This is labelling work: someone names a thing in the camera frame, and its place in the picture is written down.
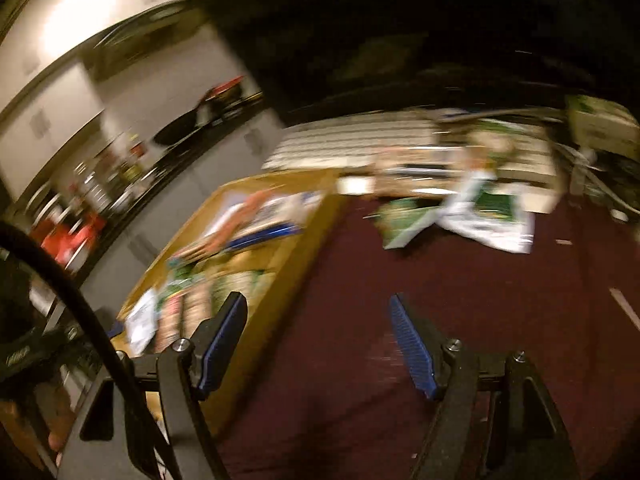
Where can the wooden box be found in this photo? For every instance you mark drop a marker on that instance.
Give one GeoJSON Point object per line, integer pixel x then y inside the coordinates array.
{"type": "Point", "coordinates": [280, 280]}

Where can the white green snack packet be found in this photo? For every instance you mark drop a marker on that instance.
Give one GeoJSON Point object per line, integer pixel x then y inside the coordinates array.
{"type": "Point", "coordinates": [490, 220]}

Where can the black pan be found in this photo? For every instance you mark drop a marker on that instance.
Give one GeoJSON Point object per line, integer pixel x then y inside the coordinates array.
{"type": "Point", "coordinates": [177, 127]}

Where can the white kitchen cabinets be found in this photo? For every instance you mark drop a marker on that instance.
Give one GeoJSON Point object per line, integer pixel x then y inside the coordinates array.
{"type": "Point", "coordinates": [65, 100]}

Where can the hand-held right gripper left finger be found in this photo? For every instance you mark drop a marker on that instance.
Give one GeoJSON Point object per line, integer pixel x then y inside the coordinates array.
{"type": "Point", "coordinates": [220, 347]}

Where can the large black screen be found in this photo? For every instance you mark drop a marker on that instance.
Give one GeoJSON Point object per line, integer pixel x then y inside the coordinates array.
{"type": "Point", "coordinates": [375, 25]}

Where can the pile of snack packets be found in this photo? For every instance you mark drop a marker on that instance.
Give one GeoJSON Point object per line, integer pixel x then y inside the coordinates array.
{"type": "Point", "coordinates": [215, 270]}

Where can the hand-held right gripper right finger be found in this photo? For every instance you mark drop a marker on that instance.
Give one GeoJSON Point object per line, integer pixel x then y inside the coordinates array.
{"type": "Point", "coordinates": [412, 345]}

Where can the white green carton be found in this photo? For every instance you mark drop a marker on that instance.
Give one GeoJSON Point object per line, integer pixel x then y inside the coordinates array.
{"type": "Point", "coordinates": [600, 125]}

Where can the red lidded pot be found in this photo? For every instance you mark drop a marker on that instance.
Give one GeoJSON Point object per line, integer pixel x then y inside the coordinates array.
{"type": "Point", "coordinates": [227, 85]}

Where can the red container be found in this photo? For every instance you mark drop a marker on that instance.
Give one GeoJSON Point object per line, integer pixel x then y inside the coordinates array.
{"type": "Point", "coordinates": [65, 240]}

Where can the person's left hand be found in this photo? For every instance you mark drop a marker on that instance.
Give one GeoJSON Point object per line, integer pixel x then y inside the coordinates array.
{"type": "Point", "coordinates": [52, 442]}

